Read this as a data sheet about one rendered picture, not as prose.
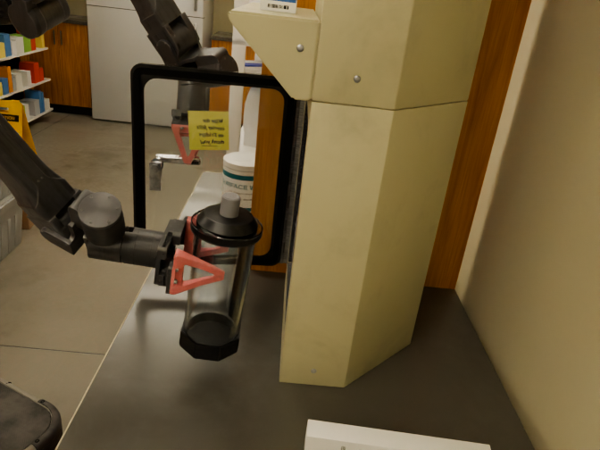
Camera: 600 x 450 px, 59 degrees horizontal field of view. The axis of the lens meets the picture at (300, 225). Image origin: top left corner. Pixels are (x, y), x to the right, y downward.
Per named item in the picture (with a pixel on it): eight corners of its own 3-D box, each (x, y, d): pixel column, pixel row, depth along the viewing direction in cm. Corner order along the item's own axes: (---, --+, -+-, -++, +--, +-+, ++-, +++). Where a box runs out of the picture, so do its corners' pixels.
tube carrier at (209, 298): (244, 320, 94) (263, 212, 85) (240, 361, 84) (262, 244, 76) (182, 312, 93) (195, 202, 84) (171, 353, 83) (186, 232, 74)
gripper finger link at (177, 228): (233, 222, 87) (176, 212, 86) (229, 242, 81) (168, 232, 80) (227, 258, 90) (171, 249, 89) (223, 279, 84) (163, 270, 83)
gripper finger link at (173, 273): (229, 240, 81) (169, 230, 80) (226, 262, 75) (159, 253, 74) (224, 278, 84) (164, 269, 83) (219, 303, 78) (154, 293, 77)
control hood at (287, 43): (308, 66, 99) (314, 9, 95) (312, 102, 69) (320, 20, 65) (246, 60, 98) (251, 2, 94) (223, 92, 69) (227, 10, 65)
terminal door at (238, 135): (279, 266, 115) (299, 78, 98) (134, 259, 111) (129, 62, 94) (279, 264, 115) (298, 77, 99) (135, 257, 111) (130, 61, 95)
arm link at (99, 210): (79, 197, 85) (43, 237, 81) (65, 154, 75) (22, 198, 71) (143, 232, 84) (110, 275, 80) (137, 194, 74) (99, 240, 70)
